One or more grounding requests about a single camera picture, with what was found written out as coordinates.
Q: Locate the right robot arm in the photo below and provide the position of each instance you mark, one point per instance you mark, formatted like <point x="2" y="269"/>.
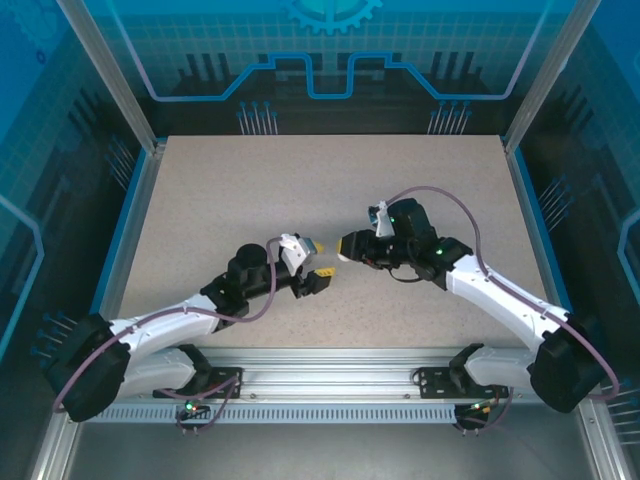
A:
<point x="500" y="295"/>

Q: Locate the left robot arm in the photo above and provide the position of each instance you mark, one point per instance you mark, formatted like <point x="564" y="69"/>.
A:
<point x="165" y="325"/>

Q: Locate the small lit connector board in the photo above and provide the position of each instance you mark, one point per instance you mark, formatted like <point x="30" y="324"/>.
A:
<point x="480" y="407"/>
<point x="194" y="402"/>

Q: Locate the grey metal sheet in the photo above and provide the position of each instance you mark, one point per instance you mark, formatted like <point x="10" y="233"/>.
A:
<point x="325" y="450"/>

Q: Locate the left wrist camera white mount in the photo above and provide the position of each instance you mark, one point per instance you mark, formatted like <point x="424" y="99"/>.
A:
<point x="294" y="252"/>

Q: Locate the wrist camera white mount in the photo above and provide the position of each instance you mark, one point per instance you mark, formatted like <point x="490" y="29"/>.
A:
<point x="294" y="252"/>
<point x="382" y="220"/>

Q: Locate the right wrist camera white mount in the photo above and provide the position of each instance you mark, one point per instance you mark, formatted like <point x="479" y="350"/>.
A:
<point x="382" y="220"/>

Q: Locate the aluminium mounting rail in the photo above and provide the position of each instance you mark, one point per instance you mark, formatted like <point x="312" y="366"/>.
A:
<point x="325" y="370"/>

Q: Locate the aluminium side rail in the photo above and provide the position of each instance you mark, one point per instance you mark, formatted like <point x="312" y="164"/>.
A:
<point x="130" y="215"/>
<point x="520" y="185"/>

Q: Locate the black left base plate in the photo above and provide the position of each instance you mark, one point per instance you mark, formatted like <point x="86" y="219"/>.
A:
<point x="225" y="392"/>

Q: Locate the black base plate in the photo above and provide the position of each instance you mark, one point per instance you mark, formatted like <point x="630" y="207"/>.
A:
<point x="435" y="385"/>
<point x="225" y="392"/>

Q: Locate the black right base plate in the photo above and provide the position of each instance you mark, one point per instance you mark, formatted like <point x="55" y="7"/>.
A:
<point x="435" y="385"/>

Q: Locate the aluminium frame post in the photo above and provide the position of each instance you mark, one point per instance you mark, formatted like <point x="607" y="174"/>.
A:
<point x="545" y="85"/>
<point x="115" y="85"/>

